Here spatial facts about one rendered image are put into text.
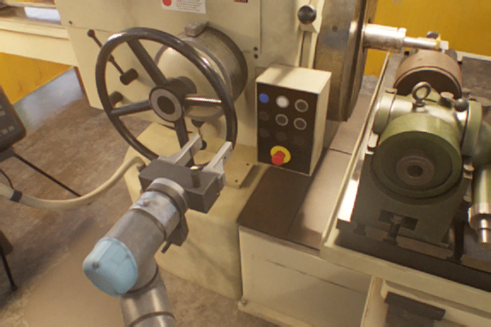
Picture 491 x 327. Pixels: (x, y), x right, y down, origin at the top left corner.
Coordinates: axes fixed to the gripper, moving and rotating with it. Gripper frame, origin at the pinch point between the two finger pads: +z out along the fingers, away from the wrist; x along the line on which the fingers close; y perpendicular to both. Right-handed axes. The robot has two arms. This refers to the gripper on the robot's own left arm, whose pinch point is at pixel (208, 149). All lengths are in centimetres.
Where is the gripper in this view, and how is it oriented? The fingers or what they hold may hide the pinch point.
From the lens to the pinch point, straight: 72.1
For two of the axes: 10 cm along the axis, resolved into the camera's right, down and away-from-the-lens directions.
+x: -9.1, -2.2, 3.6
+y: -0.7, -7.7, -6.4
